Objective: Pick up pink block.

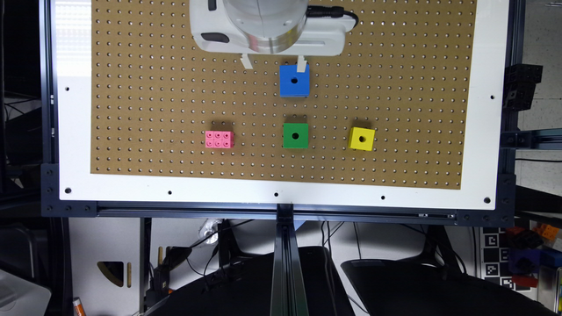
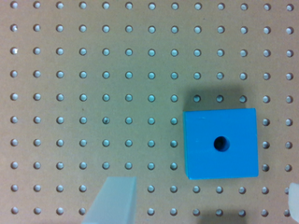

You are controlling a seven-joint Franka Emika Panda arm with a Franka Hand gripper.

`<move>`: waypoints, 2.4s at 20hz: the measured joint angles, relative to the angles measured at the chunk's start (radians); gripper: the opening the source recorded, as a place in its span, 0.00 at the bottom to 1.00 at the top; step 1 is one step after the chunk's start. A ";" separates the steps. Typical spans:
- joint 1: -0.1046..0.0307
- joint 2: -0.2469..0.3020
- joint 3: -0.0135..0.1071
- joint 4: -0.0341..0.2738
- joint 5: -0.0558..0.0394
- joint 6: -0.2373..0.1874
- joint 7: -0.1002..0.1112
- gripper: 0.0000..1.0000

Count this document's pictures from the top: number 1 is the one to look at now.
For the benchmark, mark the black chair seat right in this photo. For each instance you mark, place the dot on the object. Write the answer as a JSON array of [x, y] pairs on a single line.
[[397, 288]]

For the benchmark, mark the brown perforated pegboard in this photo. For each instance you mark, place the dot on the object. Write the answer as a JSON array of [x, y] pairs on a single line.
[[404, 72]]

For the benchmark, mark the white board frame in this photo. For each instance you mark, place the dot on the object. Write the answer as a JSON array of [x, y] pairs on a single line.
[[407, 116]]

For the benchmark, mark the orange tube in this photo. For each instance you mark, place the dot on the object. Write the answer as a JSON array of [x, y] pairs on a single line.
[[78, 307]]

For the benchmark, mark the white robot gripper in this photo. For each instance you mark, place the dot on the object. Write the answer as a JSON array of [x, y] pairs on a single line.
[[282, 27]]

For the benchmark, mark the red block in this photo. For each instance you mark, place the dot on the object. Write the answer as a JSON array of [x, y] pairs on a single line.
[[525, 281]]

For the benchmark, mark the black centre support rail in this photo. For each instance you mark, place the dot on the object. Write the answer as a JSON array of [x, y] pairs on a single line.
[[288, 292]]

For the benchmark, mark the blue cube block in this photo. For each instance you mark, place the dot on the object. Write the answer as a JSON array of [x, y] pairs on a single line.
[[293, 83]]

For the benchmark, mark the green cube block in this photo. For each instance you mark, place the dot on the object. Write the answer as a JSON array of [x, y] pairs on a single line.
[[295, 135]]

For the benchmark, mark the fiducial marker sheet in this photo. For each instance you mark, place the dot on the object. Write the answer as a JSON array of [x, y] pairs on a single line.
[[494, 253]]

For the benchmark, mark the pink studded block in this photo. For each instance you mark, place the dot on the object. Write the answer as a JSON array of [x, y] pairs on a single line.
[[219, 139]]

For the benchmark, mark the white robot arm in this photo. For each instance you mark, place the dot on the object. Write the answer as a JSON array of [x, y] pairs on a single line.
[[272, 27]]

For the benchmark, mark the white cabinet panel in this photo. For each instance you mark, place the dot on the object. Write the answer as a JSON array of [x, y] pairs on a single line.
[[106, 265]]

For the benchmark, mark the yellow cube block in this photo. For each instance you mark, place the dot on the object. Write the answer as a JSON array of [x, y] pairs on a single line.
[[361, 138]]

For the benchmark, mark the dark blue block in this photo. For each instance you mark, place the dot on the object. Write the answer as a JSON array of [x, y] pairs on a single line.
[[523, 261]]

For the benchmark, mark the black chair seat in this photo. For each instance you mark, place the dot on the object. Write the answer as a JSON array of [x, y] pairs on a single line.
[[397, 288], [245, 289]]

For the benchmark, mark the grey box corner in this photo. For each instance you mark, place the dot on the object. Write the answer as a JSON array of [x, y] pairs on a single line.
[[20, 297]]

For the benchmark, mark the orange block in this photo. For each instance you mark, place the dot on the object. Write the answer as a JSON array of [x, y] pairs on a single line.
[[548, 232]]

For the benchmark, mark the black chair seat left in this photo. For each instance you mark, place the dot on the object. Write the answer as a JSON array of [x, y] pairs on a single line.
[[245, 289]]

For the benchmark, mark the black aluminium table frame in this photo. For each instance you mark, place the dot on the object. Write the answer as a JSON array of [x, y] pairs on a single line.
[[66, 206]]

